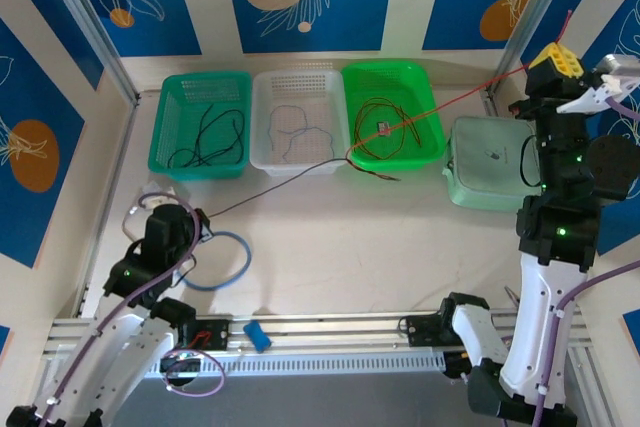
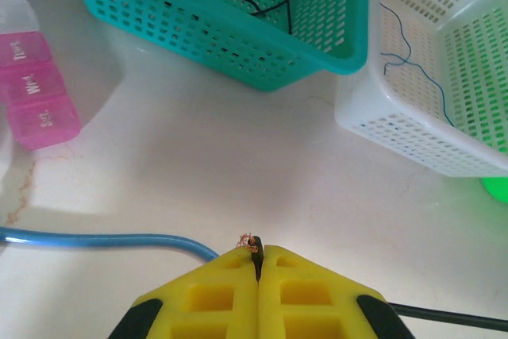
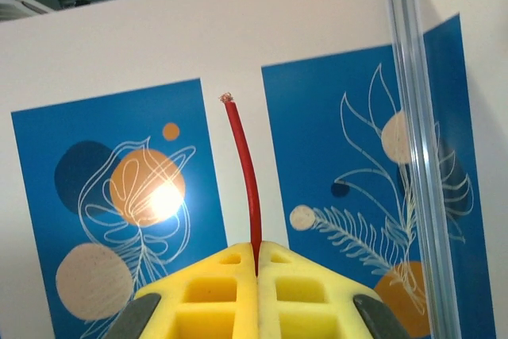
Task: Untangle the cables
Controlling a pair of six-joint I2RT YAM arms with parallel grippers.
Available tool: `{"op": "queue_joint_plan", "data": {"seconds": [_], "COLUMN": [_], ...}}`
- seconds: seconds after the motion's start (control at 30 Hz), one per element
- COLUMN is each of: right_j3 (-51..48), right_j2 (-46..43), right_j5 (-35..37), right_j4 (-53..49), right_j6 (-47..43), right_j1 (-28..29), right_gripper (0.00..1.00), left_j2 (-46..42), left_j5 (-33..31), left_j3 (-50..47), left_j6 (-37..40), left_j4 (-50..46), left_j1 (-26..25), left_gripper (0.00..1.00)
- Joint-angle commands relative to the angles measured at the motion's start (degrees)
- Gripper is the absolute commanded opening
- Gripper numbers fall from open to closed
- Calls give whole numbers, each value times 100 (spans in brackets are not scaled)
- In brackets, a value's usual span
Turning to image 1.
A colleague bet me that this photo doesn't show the thin black wire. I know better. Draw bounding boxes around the thin black wire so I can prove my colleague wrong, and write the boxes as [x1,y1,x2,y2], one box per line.
[167,103,215,168]
[197,109,247,168]

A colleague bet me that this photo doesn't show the thin blue wire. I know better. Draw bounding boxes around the thin blue wire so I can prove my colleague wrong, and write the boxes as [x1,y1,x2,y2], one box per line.
[277,125,335,163]
[268,105,310,149]

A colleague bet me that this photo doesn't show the clear safety glasses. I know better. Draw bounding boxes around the clear safety glasses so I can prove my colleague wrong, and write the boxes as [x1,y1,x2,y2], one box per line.
[122,202,151,234]

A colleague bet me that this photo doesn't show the pale green lidded box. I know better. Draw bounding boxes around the pale green lidded box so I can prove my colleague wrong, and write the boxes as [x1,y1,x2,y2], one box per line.
[442,115,544,212]

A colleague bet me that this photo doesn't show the small blue block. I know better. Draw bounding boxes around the small blue block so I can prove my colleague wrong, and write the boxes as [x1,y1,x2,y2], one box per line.
[243,319,273,352]

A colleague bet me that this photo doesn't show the teal plastic basket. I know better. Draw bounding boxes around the teal plastic basket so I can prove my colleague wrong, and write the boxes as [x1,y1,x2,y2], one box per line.
[147,71,253,183]

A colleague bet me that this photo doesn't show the white plastic basket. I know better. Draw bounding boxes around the white plastic basket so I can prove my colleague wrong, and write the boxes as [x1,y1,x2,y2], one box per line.
[248,66,351,178]

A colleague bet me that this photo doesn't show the green plastic basket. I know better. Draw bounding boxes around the green plastic basket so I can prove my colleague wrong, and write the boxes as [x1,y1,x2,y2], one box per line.
[341,60,447,173]

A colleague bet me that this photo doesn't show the thick light blue cable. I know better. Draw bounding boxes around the thick light blue cable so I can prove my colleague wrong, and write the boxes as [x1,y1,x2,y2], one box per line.
[174,230,253,292]

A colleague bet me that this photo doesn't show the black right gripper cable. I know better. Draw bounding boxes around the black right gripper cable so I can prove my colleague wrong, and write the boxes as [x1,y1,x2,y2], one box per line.
[518,136,544,187]

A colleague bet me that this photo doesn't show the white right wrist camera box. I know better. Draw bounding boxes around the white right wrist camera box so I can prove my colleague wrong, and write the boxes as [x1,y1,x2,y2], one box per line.
[557,53,640,116]

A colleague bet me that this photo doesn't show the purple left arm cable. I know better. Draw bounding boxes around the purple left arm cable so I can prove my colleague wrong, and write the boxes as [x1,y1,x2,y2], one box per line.
[29,194,226,427]

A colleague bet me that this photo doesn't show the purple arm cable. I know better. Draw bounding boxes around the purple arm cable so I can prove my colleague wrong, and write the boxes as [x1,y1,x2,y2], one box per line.
[29,194,226,427]
[532,94,640,427]

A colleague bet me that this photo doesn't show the aluminium corner post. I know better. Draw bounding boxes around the aluminium corner post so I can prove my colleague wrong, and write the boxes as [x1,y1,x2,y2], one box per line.
[34,0,141,106]
[492,0,576,93]

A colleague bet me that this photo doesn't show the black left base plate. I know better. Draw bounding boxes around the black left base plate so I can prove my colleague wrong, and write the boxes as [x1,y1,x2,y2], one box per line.
[172,319,232,353]

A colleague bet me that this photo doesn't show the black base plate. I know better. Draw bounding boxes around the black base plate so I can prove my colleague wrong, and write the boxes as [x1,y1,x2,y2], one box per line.
[399,314,451,348]
[172,319,232,353]

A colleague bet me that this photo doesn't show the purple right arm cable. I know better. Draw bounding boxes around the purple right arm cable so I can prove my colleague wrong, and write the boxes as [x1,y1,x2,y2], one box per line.
[532,94,640,427]

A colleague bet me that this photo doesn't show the aluminium frame rail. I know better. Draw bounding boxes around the aluminium frame rail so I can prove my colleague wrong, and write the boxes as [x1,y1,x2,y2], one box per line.
[47,313,594,356]

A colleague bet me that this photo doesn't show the slotted grey cable duct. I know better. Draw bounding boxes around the slotted grey cable duct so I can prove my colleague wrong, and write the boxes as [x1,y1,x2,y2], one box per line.
[63,352,447,381]

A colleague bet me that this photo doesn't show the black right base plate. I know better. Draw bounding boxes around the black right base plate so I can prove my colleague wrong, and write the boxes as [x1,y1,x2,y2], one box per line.
[399,314,451,348]

